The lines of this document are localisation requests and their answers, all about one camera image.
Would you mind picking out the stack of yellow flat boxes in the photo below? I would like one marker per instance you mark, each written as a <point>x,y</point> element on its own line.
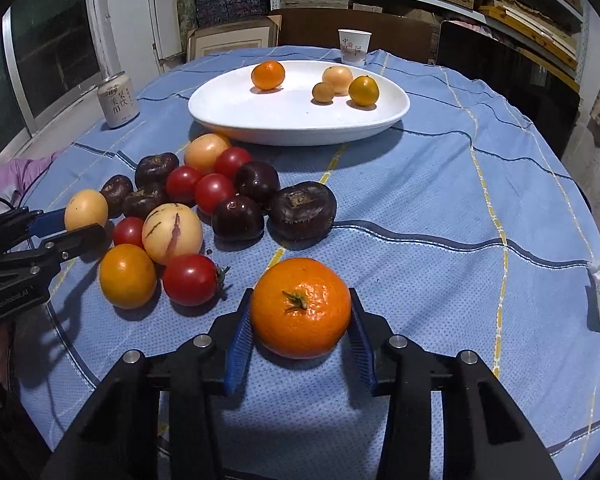
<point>530,30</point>

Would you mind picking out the small kumquat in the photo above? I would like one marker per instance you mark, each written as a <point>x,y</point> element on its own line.
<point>323,94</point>

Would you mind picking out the yellow tomato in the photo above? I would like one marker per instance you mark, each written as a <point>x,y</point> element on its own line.
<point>204,152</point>
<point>86,207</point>

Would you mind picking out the white drink can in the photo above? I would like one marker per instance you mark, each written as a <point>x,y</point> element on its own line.
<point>118,101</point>

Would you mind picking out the white paper cup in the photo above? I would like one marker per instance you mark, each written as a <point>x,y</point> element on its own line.
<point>354,47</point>

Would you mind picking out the yellow-orange tomato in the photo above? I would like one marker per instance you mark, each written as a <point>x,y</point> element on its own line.
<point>363,91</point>

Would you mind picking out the small orange mandarin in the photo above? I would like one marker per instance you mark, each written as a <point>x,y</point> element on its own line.
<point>268,75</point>

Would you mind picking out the large orange mandarin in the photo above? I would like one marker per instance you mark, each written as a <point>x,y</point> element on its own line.
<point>300,320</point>

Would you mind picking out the window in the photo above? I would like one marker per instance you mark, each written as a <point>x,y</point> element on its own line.
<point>45,50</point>

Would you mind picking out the lilac cloth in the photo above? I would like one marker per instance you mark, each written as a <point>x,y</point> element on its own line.
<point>15,175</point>

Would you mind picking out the large dark brown water chestnut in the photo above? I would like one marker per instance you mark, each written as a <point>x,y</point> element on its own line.
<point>302,210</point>

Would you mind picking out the pale orange tomato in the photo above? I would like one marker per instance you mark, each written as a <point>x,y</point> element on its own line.
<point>338,78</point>

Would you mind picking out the small red tomato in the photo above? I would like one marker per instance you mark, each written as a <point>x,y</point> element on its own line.
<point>127,232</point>

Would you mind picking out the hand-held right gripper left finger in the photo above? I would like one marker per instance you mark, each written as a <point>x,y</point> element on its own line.
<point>237,355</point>

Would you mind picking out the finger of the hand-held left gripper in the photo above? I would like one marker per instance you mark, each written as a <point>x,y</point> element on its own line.
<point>80,239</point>
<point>47,221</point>

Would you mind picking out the striped pepino melon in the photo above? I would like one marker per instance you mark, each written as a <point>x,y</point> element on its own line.
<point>172,235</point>

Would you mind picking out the brown cardboard sheet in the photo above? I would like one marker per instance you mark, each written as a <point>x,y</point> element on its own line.
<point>305,27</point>

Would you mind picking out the red tomato with stem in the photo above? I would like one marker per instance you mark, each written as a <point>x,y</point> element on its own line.
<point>190,280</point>

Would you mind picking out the black board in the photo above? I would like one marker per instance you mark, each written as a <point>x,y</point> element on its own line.
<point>505,80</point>

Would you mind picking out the white oval plate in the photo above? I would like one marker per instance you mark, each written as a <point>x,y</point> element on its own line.
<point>290,115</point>

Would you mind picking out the blue checked tablecloth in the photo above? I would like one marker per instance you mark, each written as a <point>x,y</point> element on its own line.
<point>430,260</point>

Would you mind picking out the open cardboard box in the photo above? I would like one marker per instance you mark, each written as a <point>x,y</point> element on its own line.
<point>230,40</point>

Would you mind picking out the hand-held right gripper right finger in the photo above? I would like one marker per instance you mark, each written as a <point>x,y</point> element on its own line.
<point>362,355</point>

